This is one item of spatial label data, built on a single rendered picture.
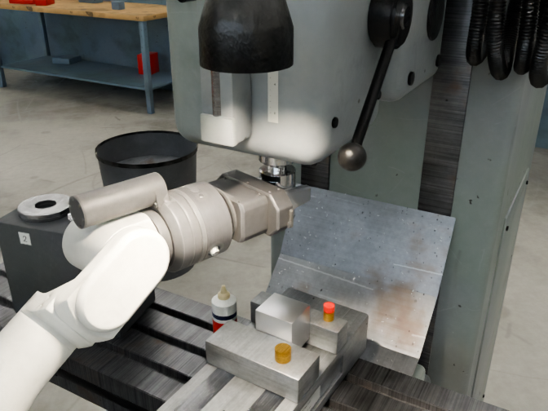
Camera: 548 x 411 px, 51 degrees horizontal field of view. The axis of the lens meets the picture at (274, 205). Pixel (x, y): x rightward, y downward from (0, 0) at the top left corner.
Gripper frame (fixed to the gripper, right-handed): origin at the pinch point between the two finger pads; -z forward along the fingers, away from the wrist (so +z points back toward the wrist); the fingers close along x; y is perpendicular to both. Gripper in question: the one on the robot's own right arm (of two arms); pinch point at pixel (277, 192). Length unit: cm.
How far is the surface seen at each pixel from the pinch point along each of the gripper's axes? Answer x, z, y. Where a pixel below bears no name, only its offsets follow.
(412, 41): -7.6, -15.3, -18.3
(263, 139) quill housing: -5.9, 7.7, -10.3
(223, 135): -4.8, 12.2, -11.4
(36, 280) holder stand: 39.1, 19.1, 23.5
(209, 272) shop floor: 152, -100, 122
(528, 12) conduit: -17.1, -25.1, -21.9
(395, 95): -7.4, -13.3, -11.8
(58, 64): 577, -217, 99
